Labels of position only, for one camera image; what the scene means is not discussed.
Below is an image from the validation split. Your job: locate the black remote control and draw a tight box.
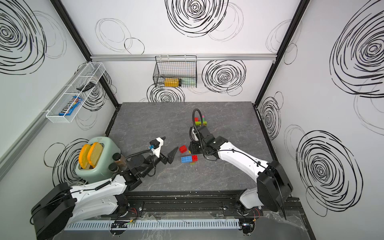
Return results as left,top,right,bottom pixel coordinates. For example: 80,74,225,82
77,82,96,93

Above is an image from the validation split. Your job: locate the yellow toast slice right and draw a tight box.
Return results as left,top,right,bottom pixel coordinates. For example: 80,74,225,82
88,142,103,168

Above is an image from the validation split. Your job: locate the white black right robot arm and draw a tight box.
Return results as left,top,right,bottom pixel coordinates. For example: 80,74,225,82
189,109,294,217

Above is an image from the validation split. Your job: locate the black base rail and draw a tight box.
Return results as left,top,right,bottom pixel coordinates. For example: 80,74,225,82
98,191,304,218

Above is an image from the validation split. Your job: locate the yellow box in basket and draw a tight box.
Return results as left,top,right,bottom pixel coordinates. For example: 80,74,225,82
164,78,181,88

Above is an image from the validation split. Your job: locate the green item in basket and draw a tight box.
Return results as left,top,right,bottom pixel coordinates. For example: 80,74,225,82
179,77,197,88

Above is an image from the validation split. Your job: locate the lime green long lego brick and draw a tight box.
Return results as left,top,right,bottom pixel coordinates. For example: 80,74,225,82
195,122,207,126

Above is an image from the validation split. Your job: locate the blue lego brick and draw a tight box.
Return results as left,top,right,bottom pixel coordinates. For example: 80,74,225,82
181,156,193,163

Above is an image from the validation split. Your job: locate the small red lego brick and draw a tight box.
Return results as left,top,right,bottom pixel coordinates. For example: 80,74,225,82
179,145,188,154

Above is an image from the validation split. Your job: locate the aluminium wall rail back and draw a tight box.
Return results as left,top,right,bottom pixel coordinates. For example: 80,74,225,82
91,53,277,62

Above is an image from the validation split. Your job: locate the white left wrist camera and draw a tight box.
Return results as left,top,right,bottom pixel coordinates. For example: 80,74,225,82
149,137,166,158

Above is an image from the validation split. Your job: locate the black corner frame post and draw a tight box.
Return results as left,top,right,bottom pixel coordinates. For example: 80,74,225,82
254,0,310,108
50,0,121,109

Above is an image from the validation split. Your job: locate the aluminium wall rail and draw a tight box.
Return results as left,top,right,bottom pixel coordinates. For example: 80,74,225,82
1,62,88,181
91,53,277,62

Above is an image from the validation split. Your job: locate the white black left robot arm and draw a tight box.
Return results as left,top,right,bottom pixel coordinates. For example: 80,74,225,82
30,148,178,240

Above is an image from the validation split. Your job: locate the black corner frame post right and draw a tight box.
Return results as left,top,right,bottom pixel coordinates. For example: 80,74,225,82
254,0,310,108

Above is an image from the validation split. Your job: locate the yellow toast slice left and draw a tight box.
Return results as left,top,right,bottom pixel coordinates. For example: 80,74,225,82
79,144,91,169

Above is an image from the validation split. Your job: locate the aluminium wall rail left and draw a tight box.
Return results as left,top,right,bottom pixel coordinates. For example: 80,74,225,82
1,62,88,181

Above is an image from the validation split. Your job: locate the black corner frame post left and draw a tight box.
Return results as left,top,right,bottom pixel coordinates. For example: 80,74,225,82
50,0,121,109

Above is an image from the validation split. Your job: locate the blue candy packet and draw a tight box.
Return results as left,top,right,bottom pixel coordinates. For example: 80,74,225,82
59,96,83,116

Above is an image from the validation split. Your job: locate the yellow toast slice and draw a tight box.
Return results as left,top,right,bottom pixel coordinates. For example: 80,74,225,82
88,142,103,168
79,144,91,169

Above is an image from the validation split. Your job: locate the black wire wall basket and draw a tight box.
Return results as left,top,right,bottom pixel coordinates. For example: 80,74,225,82
153,59,198,88

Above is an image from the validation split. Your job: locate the white wire shelf basket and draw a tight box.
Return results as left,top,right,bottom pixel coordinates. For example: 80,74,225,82
46,62,106,124

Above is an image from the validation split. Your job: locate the white slotted cable duct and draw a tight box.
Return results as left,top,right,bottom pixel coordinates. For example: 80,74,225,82
65,219,240,231

